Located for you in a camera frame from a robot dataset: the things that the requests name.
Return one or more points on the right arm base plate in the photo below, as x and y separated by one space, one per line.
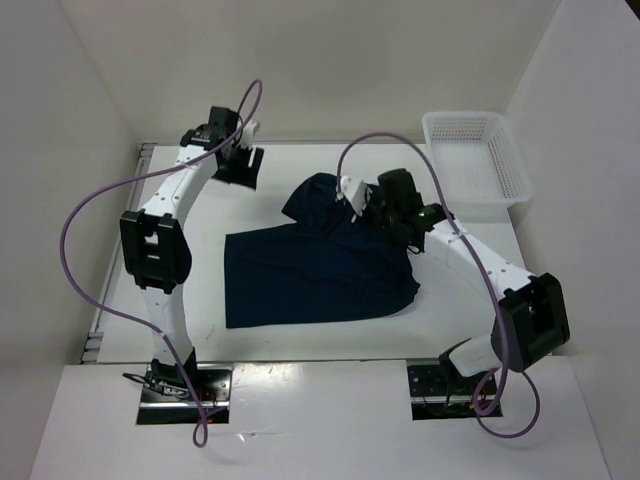
438 395

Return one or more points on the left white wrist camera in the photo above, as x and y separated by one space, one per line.
245 139

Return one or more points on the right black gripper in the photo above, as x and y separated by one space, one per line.
378 198

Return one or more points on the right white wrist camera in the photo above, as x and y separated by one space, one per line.
356 193

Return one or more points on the navy blue shorts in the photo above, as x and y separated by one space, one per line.
322 267

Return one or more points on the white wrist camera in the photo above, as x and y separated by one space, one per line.
245 139
356 193

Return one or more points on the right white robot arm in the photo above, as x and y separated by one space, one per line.
531 319

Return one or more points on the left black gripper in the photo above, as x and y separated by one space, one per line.
247 179

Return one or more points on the white plastic basket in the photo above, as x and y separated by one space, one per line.
477 160

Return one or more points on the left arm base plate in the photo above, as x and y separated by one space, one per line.
162 403

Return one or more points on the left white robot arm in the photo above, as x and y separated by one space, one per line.
155 250

